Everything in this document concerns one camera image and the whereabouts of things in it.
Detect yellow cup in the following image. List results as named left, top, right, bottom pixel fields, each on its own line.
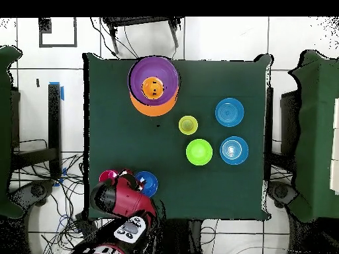
left=178, top=115, right=199, bottom=136

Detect orange cup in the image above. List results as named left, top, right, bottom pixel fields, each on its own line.
left=141, top=76, right=165, bottom=101

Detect blue tape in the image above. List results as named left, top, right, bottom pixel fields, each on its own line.
left=48, top=81, right=65, bottom=101

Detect small green bowl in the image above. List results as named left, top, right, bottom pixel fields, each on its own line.
left=185, top=138, right=213, bottom=167

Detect purple bowl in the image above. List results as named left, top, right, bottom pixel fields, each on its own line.
left=127, top=56, right=181, bottom=106

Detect bundle of floor cables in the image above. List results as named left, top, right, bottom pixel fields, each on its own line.
left=15, top=138, right=107, bottom=254

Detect black power adapter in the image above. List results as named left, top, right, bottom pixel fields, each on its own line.
left=75, top=214, right=99, bottom=236

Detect dark green tablecloth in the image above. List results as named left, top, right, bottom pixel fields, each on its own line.
left=81, top=52, right=273, bottom=221

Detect red cup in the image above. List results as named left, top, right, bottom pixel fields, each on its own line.
left=99, top=169, right=119, bottom=183

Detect dark blue bowl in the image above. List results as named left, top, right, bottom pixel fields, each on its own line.
left=134, top=171, right=159, bottom=198

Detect black square floor frame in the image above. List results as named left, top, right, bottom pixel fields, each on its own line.
left=38, top=17, right=78, bottom=48

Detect light blue bowl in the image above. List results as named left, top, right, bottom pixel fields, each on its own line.
left=219, top=136, right=250, bottom=165
left=215, top=97, right=245, bottom=128

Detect black metal stand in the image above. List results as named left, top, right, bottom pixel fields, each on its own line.
left=11, top=83, right=63, bottom=179
left=265, top=87, right=301, bottom=183

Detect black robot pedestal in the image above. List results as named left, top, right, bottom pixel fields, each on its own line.
left=156, top=218, right=202, bottom=254

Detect white boxes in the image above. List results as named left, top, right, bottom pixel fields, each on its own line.
left=329, top=97, right=339, bottom=195

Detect green cloth side table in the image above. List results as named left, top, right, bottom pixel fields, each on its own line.
left=0, top=46, right=24, bottom=219
left=288, top=50, right=339, bottom=223

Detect black stool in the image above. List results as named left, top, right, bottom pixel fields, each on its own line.
left=101, top=17, right=185, bottom=55

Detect large orange bowl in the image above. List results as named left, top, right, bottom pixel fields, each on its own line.
left=130, top=89, right=179, bottom=118

